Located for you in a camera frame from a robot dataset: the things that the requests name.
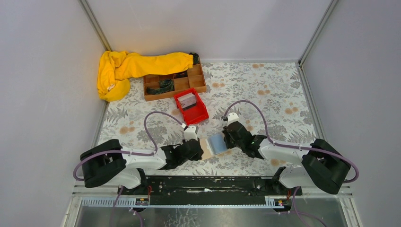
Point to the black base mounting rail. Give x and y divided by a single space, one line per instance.
210 190

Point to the yellow cloth garment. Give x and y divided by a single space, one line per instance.
116 68

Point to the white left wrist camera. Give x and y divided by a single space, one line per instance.
190 132

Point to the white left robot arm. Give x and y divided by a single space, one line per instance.
108 163

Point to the stack of cards in bin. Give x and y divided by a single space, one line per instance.
187 101

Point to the red plastic bin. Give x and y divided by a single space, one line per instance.
196 114

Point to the beige card holder wallet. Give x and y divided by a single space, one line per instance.
213 145

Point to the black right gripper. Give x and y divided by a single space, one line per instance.
231 135

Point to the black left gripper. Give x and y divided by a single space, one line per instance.
195 148

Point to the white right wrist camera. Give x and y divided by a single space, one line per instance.
230 118

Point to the wooden compartment tray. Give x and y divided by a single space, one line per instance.
194 79

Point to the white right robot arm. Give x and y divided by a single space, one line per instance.
314 165

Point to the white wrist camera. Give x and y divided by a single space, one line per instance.
190 132
230 118

